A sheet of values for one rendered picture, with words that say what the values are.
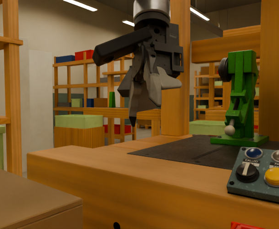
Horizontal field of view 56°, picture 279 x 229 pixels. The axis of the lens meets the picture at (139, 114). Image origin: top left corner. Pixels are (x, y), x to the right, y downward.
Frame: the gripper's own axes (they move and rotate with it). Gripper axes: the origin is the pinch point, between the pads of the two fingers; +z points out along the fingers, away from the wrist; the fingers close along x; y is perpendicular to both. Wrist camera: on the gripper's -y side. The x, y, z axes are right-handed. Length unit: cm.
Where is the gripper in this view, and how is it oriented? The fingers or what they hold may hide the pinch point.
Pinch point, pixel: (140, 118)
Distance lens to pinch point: 47.4
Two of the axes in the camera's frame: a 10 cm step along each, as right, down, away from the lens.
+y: 9.6, 0.9, 2.7
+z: -0.2, 9.6, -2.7
